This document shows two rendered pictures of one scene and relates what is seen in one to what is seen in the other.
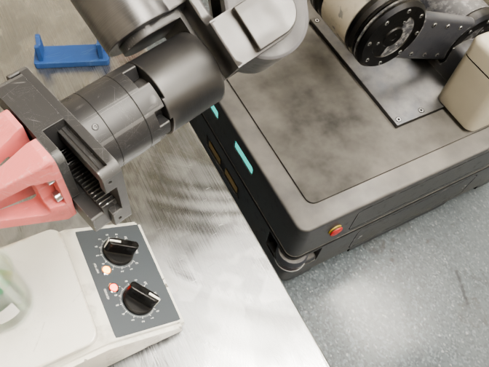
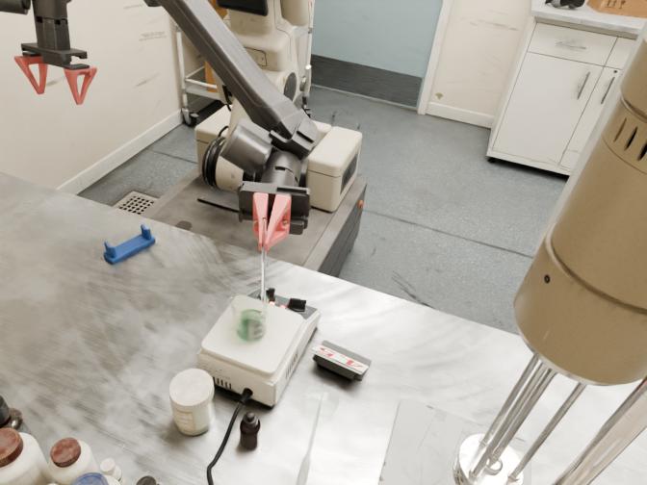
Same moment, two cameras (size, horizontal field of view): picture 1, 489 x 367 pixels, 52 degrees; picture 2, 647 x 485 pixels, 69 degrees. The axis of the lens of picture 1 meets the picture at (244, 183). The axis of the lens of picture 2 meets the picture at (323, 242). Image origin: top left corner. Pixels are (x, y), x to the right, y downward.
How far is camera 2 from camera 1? 0.52 m
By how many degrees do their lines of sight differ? 31
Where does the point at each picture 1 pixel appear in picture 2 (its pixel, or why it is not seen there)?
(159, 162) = (233, 267)
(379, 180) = (310, 260)
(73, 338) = (294, 322)
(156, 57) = (278, 161)
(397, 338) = not seen: hidden behind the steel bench
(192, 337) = (325, 319)
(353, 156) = (286, 256)
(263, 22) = (309, 132)
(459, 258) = not seen: hidden behind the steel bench
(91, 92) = (271, 179)
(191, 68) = (292, 160)
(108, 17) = (255, 152)
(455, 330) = not seen: hidden behind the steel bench
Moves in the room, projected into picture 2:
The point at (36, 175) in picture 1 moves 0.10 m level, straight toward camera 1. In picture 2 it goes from (287, 205) to (359, 222)
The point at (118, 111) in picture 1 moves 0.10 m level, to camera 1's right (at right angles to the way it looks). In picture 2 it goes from (286, 180) to (342, 165)
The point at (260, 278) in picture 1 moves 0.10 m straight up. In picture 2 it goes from (329, 282) to (335, 243)
